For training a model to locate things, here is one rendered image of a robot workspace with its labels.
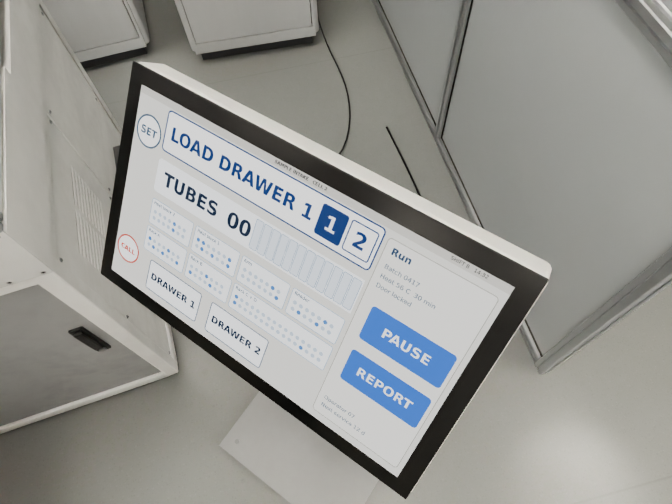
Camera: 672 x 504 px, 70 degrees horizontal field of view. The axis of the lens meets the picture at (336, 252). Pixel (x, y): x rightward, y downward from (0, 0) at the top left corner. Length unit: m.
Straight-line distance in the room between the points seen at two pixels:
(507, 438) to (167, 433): 1.06
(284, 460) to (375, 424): 1.01
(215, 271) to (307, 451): 1.02
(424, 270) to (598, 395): 1.36
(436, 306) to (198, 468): 1.27
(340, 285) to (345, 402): 0.14
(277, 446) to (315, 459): 0.12
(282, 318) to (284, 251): 0.08
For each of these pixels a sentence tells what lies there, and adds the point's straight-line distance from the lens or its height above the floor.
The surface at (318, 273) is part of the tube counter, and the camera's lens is 0.52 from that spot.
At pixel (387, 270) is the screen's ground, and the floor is 1.15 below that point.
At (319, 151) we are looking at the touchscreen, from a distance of 0.52.
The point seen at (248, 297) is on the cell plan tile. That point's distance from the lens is 0.59.
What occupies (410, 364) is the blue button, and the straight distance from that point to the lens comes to 0.52.
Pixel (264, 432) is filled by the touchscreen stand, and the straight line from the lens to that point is 1.59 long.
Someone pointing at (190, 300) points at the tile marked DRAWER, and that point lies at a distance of 0.66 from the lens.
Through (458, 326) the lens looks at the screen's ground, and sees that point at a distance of 0.48.
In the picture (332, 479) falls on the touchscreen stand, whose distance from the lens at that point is 1.55.
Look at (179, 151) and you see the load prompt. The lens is 0.61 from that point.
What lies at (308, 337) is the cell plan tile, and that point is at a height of 1.05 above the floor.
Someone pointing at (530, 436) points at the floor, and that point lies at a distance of 1.68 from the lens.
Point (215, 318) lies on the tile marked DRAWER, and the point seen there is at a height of 1.01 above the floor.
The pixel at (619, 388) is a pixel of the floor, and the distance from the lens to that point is 1.82.
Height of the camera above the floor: 1.58
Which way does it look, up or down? 61 degrees down
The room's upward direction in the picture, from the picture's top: 5 degrees counter-clockwise
